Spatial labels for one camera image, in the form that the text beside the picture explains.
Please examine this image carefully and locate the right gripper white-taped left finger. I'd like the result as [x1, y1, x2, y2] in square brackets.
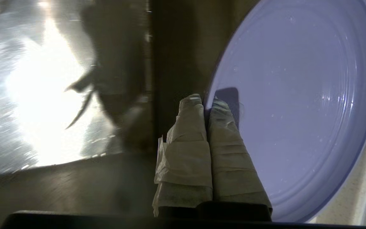
[152, 93, 214, 217]

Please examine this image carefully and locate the purple plastic plate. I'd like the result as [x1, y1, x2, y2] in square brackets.
[203, 0, 366, 223]

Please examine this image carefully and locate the stainless steel sink basin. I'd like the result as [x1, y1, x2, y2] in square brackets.
[0, 0, 261, 229]

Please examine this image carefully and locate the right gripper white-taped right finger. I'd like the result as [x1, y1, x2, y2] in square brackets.
[206, 98, 273, 211]

